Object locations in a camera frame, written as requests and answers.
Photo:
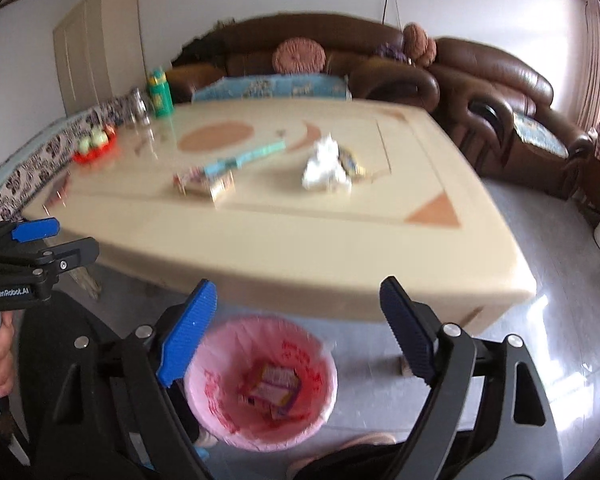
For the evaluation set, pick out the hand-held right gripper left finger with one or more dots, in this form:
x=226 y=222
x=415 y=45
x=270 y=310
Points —
x=187 y=335

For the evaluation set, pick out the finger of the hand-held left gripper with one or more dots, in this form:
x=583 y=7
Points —
x=70 y=252
x=32 y=230

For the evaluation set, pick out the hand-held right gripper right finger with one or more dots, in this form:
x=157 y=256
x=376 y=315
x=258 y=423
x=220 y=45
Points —
x=410 y=335

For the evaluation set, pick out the trash bin with pink bag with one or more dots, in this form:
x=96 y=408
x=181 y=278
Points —
x=220 y=400

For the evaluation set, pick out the purple snack packet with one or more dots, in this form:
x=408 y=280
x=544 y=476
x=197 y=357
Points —
x=275 y=387

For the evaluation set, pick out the person's left hand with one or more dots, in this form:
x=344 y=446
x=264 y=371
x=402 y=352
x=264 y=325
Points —
x=0 y=355

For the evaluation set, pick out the red tray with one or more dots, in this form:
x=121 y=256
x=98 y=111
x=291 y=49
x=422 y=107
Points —
x=92 y=152

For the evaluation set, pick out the green teacup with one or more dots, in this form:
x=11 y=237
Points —
x=85 y=145
x=99 y=136

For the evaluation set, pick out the cream coffee table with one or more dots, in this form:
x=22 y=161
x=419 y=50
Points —
x=280 y=240

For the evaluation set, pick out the person's right leg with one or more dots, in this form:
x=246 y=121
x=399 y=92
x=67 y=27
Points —
x=350 y=465

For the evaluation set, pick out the red card box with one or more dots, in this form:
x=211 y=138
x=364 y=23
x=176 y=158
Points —
x=205 y=185

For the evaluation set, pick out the glass pitcher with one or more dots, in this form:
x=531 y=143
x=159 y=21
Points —
x=139 y=107

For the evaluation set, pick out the yellow snack wrapper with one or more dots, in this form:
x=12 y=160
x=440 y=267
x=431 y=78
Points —
x=357 y=162

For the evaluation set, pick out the green water bottle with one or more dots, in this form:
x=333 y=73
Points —
x=160 y=95

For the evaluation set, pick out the teal toy sword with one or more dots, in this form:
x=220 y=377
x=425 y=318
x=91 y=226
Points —
x=250 y=156

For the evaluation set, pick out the clear plastic bag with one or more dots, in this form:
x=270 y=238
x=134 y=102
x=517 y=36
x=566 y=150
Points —
x=322 y=165

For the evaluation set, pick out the cream wardrobe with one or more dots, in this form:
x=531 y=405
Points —
x=100 y=50

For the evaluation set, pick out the blue lace seat cover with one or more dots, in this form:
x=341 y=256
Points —
x=540 y=135

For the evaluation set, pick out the dark clothes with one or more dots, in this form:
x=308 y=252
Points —
x=202 y=50

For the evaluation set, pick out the brown leather sofa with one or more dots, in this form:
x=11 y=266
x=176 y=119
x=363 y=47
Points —
x=380 y=80

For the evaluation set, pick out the blue printed seat cover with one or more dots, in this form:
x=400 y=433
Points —
x=270 y=87

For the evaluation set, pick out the brown leather armchair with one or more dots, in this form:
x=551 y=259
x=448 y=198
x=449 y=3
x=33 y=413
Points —
x=495 y=80

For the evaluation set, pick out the purple cloth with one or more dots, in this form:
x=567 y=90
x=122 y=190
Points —
x=391 y=51

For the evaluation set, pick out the pink round cushion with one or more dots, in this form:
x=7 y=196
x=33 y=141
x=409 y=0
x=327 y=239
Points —
x=299 y=56
x=419 y=42

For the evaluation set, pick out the pink curtain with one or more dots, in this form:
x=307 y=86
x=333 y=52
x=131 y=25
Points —
x=597 y=65

